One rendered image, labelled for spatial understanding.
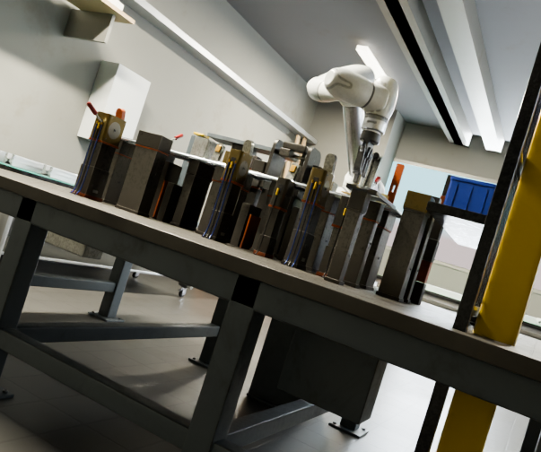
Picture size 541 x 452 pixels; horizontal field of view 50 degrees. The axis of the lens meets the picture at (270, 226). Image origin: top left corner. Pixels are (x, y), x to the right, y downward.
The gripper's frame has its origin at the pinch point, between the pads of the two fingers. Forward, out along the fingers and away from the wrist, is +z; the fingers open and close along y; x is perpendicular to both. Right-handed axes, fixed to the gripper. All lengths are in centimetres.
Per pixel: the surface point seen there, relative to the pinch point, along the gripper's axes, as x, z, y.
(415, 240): 30.7, 15.5, 16.6
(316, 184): -4.7, 7.0, 25.7
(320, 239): -4.7, 23.5, 5.5
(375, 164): 0.1, -11.8, -15.7
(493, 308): 61, 29, 53
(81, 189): -105, 33, 23
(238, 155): -39.2, 3.5, 21.9
